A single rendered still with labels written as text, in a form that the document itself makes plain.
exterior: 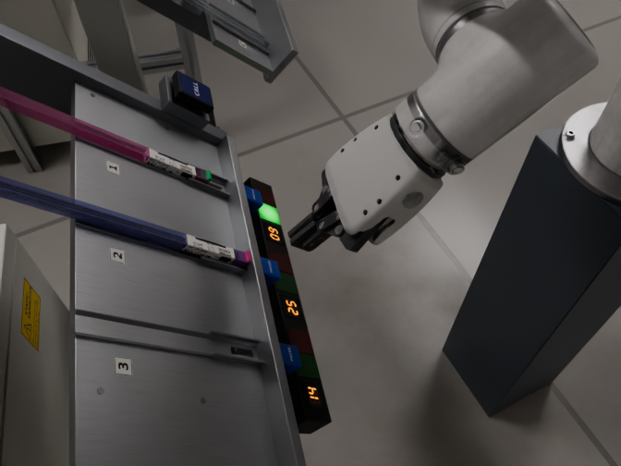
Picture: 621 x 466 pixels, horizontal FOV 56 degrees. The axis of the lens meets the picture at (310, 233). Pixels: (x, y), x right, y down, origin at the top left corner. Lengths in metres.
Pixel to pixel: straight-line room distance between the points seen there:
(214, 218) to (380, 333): 0.82
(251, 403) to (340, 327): 0.87
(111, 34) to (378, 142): 0.54
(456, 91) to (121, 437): 0.38
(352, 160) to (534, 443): 0.95
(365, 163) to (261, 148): 1.21
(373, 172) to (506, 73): 0.15
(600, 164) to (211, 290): 0.52
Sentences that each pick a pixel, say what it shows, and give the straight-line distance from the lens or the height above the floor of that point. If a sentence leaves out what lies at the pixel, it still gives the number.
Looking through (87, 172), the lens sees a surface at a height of 0.84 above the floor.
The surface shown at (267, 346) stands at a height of 0.73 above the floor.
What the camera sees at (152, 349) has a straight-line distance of 0.53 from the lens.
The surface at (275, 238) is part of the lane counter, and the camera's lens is 0.75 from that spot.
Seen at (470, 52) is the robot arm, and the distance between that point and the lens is 0.53.
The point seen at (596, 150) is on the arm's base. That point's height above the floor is 0.72.
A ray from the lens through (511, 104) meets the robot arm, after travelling 0.52.
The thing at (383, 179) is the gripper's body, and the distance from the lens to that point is 0.55.
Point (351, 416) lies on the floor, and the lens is 1.34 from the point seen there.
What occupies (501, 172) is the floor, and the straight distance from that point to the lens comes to 1.78.
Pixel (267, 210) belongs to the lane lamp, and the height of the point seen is 0.66.
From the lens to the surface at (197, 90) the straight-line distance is 0.74.
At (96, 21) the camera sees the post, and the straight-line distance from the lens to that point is 0.98.
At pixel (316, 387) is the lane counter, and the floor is 0.65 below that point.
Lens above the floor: 1.27
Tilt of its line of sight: 54 degrees down
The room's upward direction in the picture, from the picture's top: straight up
